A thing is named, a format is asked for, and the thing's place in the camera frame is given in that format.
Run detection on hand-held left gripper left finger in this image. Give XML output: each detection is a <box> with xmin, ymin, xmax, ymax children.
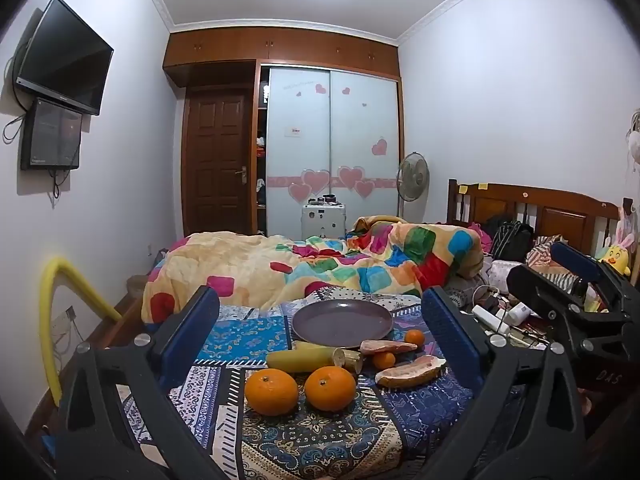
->
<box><xmin>55</xmin><ymin>285</ymin><xmax>236</xmax><ymax>480</ymax></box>

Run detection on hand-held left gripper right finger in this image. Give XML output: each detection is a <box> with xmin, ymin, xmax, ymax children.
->
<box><xmin>421</xmin><ymin>286</ymin><xmax>588</xmax><ymax>480</ymax></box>

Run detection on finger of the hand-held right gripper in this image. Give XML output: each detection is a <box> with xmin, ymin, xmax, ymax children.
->
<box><xmin>550</xmin><ymin>241</ymin><xmax>640</xmax><ymax>311</ymax></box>
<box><xmin>506</xmin><ymin>262</ymin><xmax>626</xmax><ymax>357</ymax></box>

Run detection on large orange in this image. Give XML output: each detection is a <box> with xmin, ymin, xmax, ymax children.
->
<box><xmin>244</xmin><ymin>368</ymin><xmax>299</xmax><ymax>417</ymax></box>
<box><xmin>304</xmin><ymin>366</ymin><xmax>357</xmax><ymax>412</ymax></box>

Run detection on yellow banana piece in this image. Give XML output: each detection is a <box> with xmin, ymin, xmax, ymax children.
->
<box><xmin>331</xmin><ymin>349</ymin><xmax>364</xmax><ymax>374</ymax></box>
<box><xmin>266</xmin><ymin>341</ymin><xmax>337</xmax><ymax>374</ymax></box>

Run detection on purple round plate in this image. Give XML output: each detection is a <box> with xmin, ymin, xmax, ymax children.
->
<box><xmin>291</xmin><ymin>299</ymin><xmax>395</xmax><ymax>348</ymax></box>

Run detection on white handheld device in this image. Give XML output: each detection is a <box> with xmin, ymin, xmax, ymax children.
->
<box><xmin>502</xmin><ymin>304</ymin><xmax>531</xmax><ymax>328</ymax></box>

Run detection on pink patterned bag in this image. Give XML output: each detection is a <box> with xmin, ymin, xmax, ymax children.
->
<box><xmin>487</xmin><ymin>260</ymin><xmax>521</xmax><ymax>292</ymax></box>

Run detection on striped cloth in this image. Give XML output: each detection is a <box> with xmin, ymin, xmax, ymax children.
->
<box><xmin>527</xmin><ymin>237</ymin><xmax>576</xmax><ymax>272</ymax></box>

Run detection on yellow duck plush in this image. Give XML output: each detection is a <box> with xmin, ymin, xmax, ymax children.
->
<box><xmin>597</xmin><ymin>245</ymin><xmax>632</xmax><ymax>277</ymax></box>

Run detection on white power strip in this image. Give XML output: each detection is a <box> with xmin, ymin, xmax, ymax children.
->
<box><xmin>472</xmin><ymin>305</ymin><xmax>511</xmax><ymax>334</ymax></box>

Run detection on black backpack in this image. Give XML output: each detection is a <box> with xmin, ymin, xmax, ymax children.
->
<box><xmin>490</xmin><ymin>220</ymin><xmax>535</xmax><ymax>263</ymax></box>

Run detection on wooden bed headboard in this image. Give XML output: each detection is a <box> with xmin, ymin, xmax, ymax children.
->
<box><xmin>446</xmin><ymin>179</ymin><xmax>626</xmax><ymax>261</ymax></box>

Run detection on colourful patchwork blanket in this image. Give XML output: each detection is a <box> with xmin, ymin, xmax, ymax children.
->
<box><xmin>141</xmin><ymin>215</ymin><xmax>485</xmax><ymax>323</ymax></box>

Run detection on yellow foam tube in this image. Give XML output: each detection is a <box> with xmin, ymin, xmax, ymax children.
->
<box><xmin>39</xmin><ymin>257</ymin><xmax>123</xmax><ymax>406</ymax></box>

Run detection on standing electric fan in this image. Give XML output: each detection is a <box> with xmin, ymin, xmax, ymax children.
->
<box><xmin>396</xmin><ymin>152</ymin><xmax>431</xmax><ymax>222</ymax></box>

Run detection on blue patterned bedsheet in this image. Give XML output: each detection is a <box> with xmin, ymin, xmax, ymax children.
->
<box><xmin>117</xmin><ymin>285</ymin><xmax>531</xmax><ymax>480</ymax></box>

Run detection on white hard case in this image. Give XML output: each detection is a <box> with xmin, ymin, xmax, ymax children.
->
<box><xmin>301</xmin><ymin>202</ymin><xmax>347</xmax><ymax>240</ymax></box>

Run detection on brown wooden door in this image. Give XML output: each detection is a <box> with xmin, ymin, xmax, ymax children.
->
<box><xmin>182</xmin><ymin>87</ymin><xmax>251</xmax><ymax>236</ymax></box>

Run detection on frosted sliding wardrobe door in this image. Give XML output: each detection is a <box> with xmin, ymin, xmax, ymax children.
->
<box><xmin>266</xmin><ymin>67</ymin><xmax>332</xmax><ymax>237</ymax></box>
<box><xmin>330</xmin><ymin>70</ymin><xmax>401</xmax><ymax>237</ymax></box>

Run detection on wooden wardrobe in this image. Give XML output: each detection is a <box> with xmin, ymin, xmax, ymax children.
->
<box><xmin>162</xmin><ymin>25</ymin><xmax>405</xmax><ymax>238</ymax></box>

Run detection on white wall socket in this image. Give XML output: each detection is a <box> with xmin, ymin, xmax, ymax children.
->
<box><xmin>50</xmin><ymin>305</ymin><xmax>78</xmax><ymax>337</ymax></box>

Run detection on small black wall monitor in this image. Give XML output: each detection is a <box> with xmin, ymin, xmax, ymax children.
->
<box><xmin>20</xmin><ymin>99</ymin><xmax>83</xmax><ymax>171</ymax></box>

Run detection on black television cable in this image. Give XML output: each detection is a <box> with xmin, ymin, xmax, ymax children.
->
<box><xmin>2</xmin><ymin>115</ymin><xmax>26</xmax><ymax>144</ymax></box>

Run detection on black wall television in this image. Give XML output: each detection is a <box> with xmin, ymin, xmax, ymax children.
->
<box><xmin>14</xmin><ymin>0</ymin><xmax>115</xmax><ymax>117</ymax></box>

